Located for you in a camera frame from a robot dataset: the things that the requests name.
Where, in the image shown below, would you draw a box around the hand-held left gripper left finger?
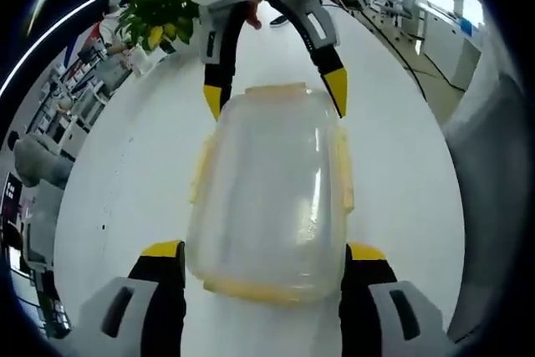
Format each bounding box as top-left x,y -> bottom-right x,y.
66,239 -> 187,357

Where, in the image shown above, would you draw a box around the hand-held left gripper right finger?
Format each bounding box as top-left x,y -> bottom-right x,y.
339,242 -> 451,357

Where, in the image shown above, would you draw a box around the clear plastic container yellow buckles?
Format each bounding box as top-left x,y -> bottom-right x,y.
185,80 -> 357,304

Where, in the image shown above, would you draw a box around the person's right hand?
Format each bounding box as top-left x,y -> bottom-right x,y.
245,0 -> 263,32

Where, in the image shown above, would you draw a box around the green potted plant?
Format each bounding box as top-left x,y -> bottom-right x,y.
115,0 -> 202,54

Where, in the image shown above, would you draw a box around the small clear bottle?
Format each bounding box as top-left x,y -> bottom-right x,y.
128,44 -> 152,77

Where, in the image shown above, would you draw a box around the long ceiling light strip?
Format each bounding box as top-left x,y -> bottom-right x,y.
0,0 -> 186,91

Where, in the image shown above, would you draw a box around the grey mesh office chair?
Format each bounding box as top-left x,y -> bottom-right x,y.
441,71 -> 535,335

